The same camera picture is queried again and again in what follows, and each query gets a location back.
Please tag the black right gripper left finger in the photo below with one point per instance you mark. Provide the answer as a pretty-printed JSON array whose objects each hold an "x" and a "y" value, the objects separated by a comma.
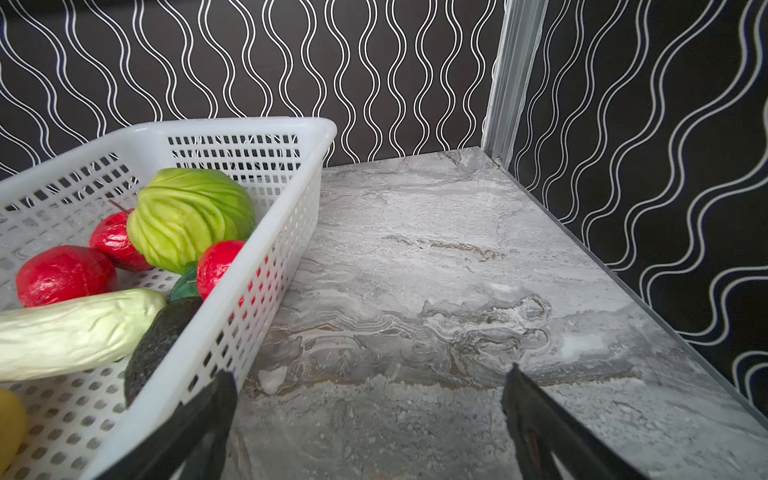
[{"x": 191, "y": 444}]

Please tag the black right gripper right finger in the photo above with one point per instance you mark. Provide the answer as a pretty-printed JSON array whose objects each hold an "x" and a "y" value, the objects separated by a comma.
[{"x": 548, "y": 438}]

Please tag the red toy apple with stem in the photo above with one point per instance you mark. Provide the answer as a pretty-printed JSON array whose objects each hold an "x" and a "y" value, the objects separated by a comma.
[{"x": 111, "y": 238}]

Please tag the green toy cabbage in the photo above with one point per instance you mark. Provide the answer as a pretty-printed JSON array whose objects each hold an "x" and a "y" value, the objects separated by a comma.
[{"x": 182, "y": 212}]

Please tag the dark green toy avocado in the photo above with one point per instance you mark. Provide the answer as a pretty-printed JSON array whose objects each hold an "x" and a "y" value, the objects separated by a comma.
[{"x": 155, "y": 344}]

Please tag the white plastic perforated basket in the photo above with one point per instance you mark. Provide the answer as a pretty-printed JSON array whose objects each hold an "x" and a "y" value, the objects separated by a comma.
[{"x": 78, "y": 422}]

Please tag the pale green toy cucumber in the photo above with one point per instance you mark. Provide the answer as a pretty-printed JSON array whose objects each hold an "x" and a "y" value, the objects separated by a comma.
[{"x": 75, "y": 335}]

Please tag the yellow toy potato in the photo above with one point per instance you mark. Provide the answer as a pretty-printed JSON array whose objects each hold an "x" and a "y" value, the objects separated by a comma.
[{"x": 12, "y": 427}]

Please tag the red toy pomegranate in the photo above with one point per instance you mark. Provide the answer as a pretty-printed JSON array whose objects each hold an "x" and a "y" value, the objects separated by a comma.
[{"x": 65, "y": 273}]

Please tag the aluminium frame corner post right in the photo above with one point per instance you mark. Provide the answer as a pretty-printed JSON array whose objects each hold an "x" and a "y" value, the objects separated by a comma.
[{"x": 510, "y": 74}]

